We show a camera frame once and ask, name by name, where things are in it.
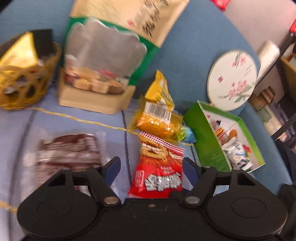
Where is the large green beige snack bag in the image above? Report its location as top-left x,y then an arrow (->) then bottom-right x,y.
57,0 -> 190,115

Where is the small light blue packet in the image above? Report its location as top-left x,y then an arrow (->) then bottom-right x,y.
180,126 -> 197,143

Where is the white plastic roll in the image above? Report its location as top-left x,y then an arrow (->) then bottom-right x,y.
255,40 -> 282,84

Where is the white blue floral snack packet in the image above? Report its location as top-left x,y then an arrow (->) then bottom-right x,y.
221,137 -> 253,170

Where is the clear orange cake packet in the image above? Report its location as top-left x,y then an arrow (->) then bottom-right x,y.
130,97 -> 185,142

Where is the red noodle snack packet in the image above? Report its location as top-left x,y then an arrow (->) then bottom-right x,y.
128,132 -> 186,200

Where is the black shelf frame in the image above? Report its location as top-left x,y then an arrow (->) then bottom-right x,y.
270,30 -> 296,142

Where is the blue sofa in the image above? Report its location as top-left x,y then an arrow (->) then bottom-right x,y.
0,0 -> 294,195

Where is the stack of cardboard boxes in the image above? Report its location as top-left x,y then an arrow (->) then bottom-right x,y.
248,85 -> 285,131

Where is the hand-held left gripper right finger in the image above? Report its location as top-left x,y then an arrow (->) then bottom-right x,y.
182,157 -> 258,205

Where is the yellow snack packet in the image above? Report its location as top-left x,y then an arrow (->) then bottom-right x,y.
144,70 -> 175,112

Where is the red fabric item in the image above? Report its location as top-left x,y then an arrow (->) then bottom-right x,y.
211,0 -> 232,11

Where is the gold foil packet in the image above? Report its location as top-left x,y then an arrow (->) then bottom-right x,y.
0,31 -> 39,69

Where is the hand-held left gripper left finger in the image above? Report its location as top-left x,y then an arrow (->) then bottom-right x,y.
47,156 -> 122,207

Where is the brown label clear snack packet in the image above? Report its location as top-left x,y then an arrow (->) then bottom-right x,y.
34,133 -> 105,178

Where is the green cardboard box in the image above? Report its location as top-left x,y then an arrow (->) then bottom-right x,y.
183,100 -> 266,173

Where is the woven wicker basket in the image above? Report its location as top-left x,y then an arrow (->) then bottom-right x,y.
0,41 -> 63,110

